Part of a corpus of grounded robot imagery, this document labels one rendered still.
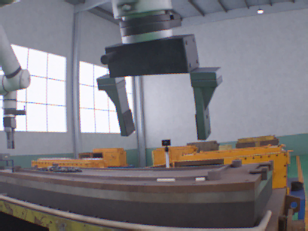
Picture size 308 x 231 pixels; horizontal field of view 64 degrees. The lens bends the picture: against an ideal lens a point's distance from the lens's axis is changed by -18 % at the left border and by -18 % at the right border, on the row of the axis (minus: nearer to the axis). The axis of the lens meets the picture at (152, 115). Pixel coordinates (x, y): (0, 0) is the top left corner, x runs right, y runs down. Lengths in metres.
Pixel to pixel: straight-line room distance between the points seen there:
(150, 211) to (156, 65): 0.53
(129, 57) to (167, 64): 0.06
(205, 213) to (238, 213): 0.09
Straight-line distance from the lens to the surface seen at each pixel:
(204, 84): 0.40
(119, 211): 0.91
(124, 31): 0.41
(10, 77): 1.22
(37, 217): 1.13
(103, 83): 0.48
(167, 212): 0.82
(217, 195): 0.75
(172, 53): 0.39
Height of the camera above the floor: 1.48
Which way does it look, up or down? 5 degrees up
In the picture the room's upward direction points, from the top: 4 degrees counter-clockwise
